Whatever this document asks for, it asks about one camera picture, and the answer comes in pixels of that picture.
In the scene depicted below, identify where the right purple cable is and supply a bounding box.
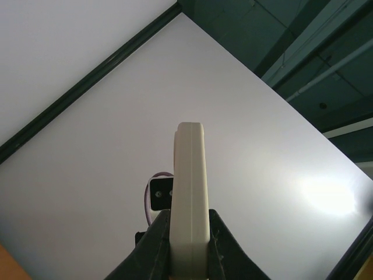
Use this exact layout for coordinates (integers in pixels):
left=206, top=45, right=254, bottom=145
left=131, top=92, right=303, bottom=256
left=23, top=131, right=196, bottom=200
left=143, top=171, right=173, bottom=227

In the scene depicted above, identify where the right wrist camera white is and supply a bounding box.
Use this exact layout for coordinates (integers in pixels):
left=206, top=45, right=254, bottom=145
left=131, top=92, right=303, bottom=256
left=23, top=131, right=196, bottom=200
left=149, top=175, right=174, bottom=211

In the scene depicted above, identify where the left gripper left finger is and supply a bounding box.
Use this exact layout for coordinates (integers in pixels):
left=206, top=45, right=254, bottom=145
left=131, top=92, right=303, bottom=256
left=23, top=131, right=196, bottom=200
left=106, top=210, right=170, bottom=279

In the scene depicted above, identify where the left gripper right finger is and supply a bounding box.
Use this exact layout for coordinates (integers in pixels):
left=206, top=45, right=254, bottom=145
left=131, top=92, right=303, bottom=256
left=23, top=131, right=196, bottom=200
left=208, top=209, right=269, bottom=280

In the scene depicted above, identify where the black left frame post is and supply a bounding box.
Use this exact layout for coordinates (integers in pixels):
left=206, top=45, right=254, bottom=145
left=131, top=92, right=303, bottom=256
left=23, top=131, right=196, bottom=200
left=1, top=1, right=182, bottom=163

